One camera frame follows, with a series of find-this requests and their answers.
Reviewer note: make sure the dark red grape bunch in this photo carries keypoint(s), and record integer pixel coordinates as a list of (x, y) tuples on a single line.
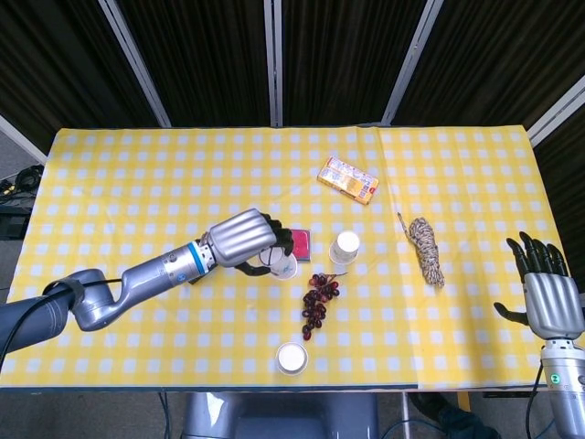
[(315, 304)]

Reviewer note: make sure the red ink pad case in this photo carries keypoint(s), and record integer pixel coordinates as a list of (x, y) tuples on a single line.
[(302, 244)]

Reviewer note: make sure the yellow white checkered tablecloth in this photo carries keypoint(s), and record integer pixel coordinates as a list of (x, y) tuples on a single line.
[(137, 183)]

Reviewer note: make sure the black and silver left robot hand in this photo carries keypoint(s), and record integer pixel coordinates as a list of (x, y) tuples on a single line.
[(240, 238)]

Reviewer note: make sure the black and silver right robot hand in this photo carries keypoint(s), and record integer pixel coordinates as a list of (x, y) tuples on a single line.
[(553, 306)]

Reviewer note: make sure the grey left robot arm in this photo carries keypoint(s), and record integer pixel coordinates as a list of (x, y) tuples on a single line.
[(146, 279)]

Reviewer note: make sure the white partition frame post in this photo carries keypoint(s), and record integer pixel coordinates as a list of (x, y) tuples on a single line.
[(274, 64), (20, 137), (411, 64), (135, 64), (557, 110)]

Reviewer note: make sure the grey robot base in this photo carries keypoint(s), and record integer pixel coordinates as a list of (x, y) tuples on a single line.
[(279, 418)]

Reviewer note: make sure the plain white paper cup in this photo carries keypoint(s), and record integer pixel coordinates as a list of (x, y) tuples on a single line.
[(345, 247), (291, 358)]

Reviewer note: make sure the black equipment box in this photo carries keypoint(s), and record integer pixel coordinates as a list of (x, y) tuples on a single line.
[(13, 221)]

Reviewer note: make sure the black bag under table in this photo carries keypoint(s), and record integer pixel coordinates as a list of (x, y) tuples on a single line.
[(448, 418)]

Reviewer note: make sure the yellow snack box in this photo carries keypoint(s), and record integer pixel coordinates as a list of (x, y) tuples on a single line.
[(348, 180)]

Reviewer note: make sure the white paper cup with line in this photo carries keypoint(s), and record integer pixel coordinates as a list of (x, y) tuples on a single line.
[(284, 269)]

